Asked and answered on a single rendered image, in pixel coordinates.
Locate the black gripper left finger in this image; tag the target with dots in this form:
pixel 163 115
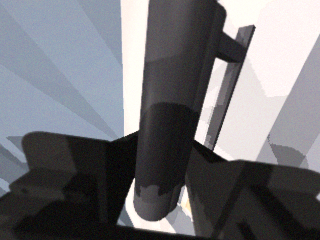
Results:
pixel 112 162

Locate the cream square tile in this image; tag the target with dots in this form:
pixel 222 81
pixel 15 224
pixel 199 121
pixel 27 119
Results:
pixel 185 203

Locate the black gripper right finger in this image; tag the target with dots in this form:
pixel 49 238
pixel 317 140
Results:
pixel 214 185

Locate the grey rectangular mat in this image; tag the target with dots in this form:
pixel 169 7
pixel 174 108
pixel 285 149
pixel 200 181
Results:
pixel 294 139

